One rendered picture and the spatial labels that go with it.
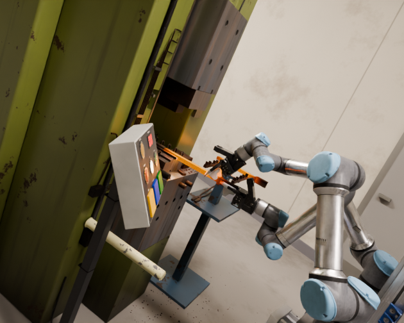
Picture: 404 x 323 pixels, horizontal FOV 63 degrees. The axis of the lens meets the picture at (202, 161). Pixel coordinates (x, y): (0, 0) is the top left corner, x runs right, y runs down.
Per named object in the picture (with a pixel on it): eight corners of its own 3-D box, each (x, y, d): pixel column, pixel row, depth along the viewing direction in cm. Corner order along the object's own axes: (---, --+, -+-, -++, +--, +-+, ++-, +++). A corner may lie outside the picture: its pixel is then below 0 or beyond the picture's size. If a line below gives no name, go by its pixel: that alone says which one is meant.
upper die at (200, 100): (204, 111, 174) (212, 94, 172) (188, 108, 156) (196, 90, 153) (143, 80, 187) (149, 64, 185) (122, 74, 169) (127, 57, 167)
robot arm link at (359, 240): (367, 277, 157) (322, 182, 144) (353, 259, 172) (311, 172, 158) (390, 266, 156) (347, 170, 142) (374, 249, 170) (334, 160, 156)
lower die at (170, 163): (179, 170, 183) (185, 156, 181) (160, 173, 165) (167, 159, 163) (122, 136, 197) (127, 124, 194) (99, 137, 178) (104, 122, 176)
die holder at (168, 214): (170, 234, 206) (199, 172, 194) (134, 255, 171) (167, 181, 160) (105, 190, 224) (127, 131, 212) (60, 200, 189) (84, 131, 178)
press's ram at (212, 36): (221, 97, 184) (252, 25, 174) (191, 88, 149) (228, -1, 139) (161, 68, 197) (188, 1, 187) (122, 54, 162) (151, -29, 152)
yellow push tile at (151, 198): (156, 208, 114) (153, 188, 112) (152, 217, 107) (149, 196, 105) (151, 208, 114) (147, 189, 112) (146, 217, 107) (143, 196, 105)
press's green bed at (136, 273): (144, 293, 218) (170, 234, 206) (106, 323, 183) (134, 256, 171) (84, 247, 236) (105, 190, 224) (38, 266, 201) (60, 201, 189)
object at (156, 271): (163, 279, 143) (168, 269, 142) (157, 284, 138) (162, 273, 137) (91, 225, 157) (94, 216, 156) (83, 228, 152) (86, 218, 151)
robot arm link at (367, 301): (370, 332, 109) (392, 300, 106) (343, 331, 103) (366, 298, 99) (344, 304, 119) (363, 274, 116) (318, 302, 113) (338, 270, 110)
